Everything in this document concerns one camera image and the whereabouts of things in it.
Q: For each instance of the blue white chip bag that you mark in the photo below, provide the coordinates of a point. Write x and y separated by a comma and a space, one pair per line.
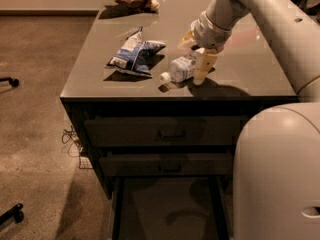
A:
133, 56

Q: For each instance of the top left drawer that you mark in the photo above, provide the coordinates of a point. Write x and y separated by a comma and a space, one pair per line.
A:
163, 131

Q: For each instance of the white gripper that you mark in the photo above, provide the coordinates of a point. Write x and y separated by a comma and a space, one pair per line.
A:
210, 33

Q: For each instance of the dark cabinet counter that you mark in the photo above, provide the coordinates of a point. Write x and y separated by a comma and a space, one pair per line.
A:
245, 80

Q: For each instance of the black chair caster upper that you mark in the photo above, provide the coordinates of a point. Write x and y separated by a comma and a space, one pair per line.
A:
12, 81

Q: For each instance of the middle left drawer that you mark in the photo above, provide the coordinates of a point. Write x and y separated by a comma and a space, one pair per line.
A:
166, 164

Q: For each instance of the black chair leg lower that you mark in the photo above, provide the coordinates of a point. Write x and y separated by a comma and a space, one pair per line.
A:
14, 212

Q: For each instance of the open bottom drawer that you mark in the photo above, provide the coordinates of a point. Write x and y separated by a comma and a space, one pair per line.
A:
169, 208

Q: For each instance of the clear blue-label plastic bottle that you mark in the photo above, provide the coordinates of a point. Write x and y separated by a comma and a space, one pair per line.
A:
180, 70

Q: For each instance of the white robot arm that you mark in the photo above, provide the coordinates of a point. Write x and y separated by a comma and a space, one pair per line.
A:
276, 174

